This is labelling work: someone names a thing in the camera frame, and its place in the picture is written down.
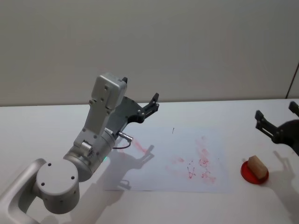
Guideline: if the wooden stamp block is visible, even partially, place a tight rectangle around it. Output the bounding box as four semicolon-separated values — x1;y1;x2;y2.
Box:
248;155;267;180

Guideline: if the thin dark post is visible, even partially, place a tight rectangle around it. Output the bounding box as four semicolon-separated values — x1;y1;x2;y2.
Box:
285;62;299;99

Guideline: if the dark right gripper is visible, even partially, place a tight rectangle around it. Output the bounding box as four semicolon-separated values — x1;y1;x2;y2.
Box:
254;101;299;156

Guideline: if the thin cable with silver plug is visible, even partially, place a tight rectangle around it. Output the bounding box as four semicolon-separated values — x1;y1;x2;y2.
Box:
113;131;134;150

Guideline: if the white paper with red marks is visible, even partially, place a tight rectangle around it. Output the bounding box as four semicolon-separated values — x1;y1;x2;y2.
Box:
104;126;231;194

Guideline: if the round red ink pad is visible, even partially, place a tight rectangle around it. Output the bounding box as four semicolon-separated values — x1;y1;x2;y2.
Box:
240;160;270;185

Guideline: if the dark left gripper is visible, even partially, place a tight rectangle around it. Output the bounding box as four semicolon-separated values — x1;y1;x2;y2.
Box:
105;77;160;134

